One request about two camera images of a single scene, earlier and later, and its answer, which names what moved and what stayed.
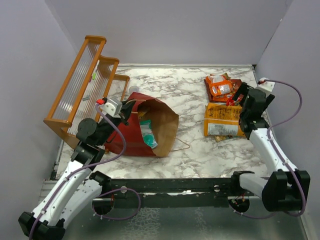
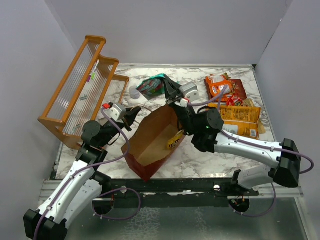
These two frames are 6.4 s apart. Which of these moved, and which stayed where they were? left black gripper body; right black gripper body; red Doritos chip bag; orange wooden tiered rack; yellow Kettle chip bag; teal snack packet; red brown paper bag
Moved: red brown paper bag; right black gripper body; left black gripper body; teal snack packet
Stayed: orange wooden tiered rack; red Doritos chip bag; yellow Kettle chip bag
